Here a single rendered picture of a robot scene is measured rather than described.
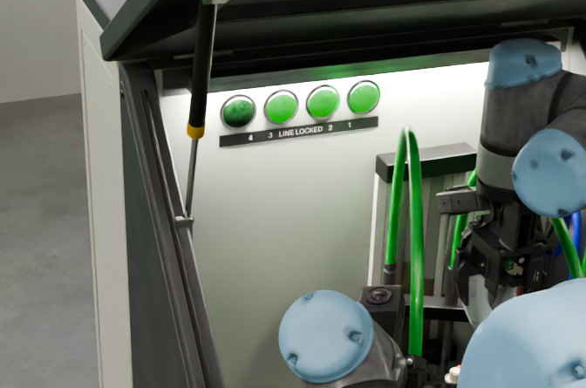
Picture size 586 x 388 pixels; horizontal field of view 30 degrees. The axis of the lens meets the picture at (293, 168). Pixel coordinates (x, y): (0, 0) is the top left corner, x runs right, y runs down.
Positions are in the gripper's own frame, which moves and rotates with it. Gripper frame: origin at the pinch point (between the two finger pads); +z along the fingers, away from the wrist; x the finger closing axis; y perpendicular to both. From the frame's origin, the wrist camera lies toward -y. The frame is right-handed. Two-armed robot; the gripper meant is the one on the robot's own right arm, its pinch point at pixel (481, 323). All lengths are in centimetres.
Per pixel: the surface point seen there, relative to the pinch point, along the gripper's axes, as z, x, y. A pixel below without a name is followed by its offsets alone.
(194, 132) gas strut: -25.0, -32.4, -9.9
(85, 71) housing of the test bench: -14, -35, -60
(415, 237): -15.7, -12.0, 3.8
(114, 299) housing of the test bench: 17, -35, -46
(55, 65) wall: 106, 10, -391
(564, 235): -12.2, 7.6, 3.1
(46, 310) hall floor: 121, -26, -209
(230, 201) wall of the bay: -3.7, -21.0, -32.4
